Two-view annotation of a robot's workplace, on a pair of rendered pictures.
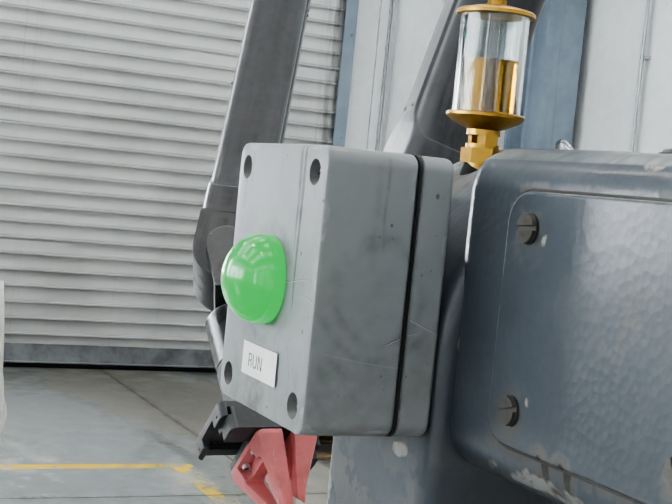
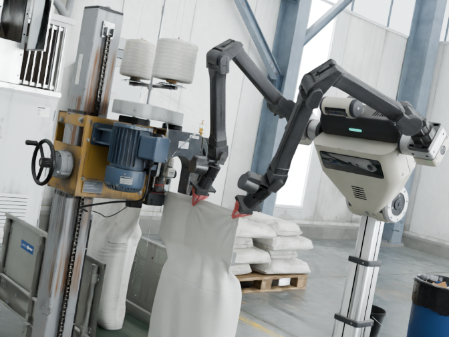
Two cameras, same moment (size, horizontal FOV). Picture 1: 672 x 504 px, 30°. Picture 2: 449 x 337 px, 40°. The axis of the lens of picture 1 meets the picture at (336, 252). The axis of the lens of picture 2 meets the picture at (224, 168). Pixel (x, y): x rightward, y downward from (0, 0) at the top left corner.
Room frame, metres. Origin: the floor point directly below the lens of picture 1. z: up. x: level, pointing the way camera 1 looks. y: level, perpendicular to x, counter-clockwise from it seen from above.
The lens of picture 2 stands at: (3.11, -0.72, 1.35)
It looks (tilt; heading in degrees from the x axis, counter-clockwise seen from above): 3 degrees down; 163
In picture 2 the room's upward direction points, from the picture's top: 10 degrees clockwise
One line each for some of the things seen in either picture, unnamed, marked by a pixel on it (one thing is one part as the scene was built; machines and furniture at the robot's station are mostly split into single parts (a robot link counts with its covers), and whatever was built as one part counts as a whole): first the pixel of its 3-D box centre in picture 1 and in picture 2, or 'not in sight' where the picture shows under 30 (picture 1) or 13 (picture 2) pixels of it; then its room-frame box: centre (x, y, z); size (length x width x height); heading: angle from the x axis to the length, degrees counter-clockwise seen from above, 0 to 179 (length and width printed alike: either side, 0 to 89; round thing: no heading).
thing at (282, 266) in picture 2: not in sight; (275, 264); (-2.38, 1.64, 0.20); 0.67 x 0.43 x 0.15; 115
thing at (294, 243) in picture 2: not in sight; (278, 240); (-2.38, 1.62, 0.44); 0.68 x 0.44 x 0.15; 115
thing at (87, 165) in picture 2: not in sight; (101, 156); (0.56, -0.47, 1.18); 0.34 x 0.25 x 0.31; 115
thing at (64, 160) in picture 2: not in sight; (60, 163); (0.66, -0.63, 1.14); 0.11 x 0.06 x 0.11; 25
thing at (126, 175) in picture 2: not in sight; (127, 158); (0.79, -0.40, 1.21); 0.15 x 0.15 x 0.25
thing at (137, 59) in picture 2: not in sight; (138, 59); (0.48, -0.38, 1.61); 0.15 x 0.14 x 0.17; 25
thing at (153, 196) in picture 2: not in sight; (151, 198); (0.55, -0.24, 1.04); 0.08 x 0.06 x 0.05; 115
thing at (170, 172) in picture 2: not in sight; (168, 176); (0.59, -0.19, 1.14); 0.05 x 0.04 x 0.16; 115
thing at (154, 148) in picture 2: not in sight; (154, 152); (0.86, -0.32, 1.25); 0.10 x 0.08 x 0.12; 140
